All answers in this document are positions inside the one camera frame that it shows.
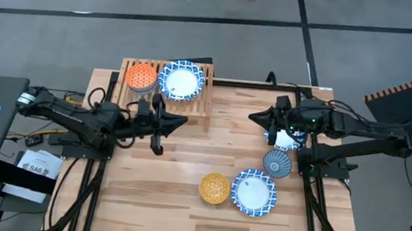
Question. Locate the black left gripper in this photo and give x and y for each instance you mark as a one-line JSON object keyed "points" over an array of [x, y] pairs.
{"points": [[145, 121]]}

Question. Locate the white printed booklet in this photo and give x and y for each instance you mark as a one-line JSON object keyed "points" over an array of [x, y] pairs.
{"points": [[37, 162]]}

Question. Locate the black panel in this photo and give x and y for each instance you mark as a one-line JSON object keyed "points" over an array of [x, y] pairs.
{"points": [[196, 59]]}

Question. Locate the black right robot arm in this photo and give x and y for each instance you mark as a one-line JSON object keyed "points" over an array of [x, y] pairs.
{"points": [[358, 127]]}

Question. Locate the small bowl yellow inside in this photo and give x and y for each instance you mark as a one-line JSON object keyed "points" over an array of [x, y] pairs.
{"points": [[214, 188]]}

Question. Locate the large blue white patterned bowl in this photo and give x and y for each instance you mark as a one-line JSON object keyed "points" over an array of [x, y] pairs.
{"points": [[284, 142], [181, 80], [253, 192]]}

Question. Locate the black storage tray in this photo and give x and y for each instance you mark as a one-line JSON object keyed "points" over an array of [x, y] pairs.
{"points": [[17, 177]]}

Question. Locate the small bowl orange inside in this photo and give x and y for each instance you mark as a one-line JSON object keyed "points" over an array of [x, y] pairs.
{"points": [[141, 76]]}

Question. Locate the white paper sheet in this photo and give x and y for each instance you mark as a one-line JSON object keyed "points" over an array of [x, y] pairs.
{"points": [[23, 193]]}

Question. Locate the black power adapter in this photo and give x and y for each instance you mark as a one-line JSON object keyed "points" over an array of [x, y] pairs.
{"points": [[34, 141]]}

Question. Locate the large hazard striped black mat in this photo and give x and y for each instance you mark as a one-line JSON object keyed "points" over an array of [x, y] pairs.
{"points": [[408, 107]]}

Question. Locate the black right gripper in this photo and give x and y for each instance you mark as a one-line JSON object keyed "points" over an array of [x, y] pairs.
{"points": [[295, 119]]}

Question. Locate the small blue striped bowl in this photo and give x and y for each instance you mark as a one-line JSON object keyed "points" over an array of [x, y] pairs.
{"points": [[277, 163]]}

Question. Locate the wooden slatted shelf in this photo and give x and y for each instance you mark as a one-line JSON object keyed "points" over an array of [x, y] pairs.
{"points": [[191, 108]]}

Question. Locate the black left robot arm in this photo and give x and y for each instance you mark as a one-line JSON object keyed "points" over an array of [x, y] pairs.
{"points": [[71, 116]]}

